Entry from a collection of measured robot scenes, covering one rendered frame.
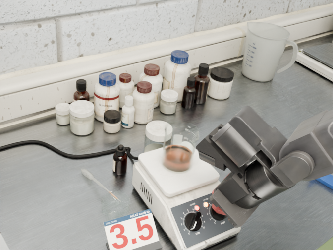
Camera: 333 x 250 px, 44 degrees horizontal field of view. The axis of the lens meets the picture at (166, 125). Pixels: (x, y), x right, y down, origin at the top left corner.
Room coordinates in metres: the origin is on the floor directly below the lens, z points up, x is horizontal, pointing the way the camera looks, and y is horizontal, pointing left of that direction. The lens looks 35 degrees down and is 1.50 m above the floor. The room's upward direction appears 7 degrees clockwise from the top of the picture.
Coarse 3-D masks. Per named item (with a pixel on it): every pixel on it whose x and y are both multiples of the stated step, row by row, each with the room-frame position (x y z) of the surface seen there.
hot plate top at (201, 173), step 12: (144, 156) 0.61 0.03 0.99; (156, 156) 0.61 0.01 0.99; (144, 168) 0.58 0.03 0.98; (156, 168) 0.58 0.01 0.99; (192, 168) 0.59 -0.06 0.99; (204, 168) 0.60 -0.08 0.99; (156, 180) 0.55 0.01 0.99; (168, 180) 0.55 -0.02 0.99; (180, 180) 0.55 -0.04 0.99; (192, 180) 0.56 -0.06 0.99; (204, 180) 0.56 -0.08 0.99; (216, 180) 0.57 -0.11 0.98; (168, 192) 0.52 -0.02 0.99; (180, 192) 0.53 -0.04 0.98
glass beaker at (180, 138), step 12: (180, 120) 0.63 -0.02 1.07; (168, 132) 0.62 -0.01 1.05; (180, 132) 0.63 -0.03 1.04; (192, 132) 0.62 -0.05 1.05; (168, 144) 0.58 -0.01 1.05; (180, 144) 0.57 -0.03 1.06; (192, 144) 0.58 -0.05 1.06; (168, 156) 0.57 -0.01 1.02; (180, 156) 0.57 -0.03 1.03; (192, 156) 0.58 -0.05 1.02; (168, 168) 0.57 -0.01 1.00; (180, 168) 0.57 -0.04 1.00
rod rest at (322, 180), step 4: (324, 176) 0.71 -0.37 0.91; (328, 176) 0.72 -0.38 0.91; (332, 176) 0.72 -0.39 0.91; (320, 180) 0.70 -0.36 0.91; (324, 180) 0.70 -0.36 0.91; (328, 180) 0.70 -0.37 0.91; (332, 180) 0.70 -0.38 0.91; (324, 184) 0.70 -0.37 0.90; (328, 184) 0.69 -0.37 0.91; (332, 184) 0.69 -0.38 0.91; (332, 188) 0.68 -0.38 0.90
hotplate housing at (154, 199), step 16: (144, 176) 0.58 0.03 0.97; (144, 192) 0.56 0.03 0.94; (160, 192) 0.53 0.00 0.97; (192, 192) 0.55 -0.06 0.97; (208, 192) 0.55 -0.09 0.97; (160, 208) 0.52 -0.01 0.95; (160, 224) 0.51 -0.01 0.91; (176, 224) 0.48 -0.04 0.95; (176, 240) 0.47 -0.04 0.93; (208, 240) 0.48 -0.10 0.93
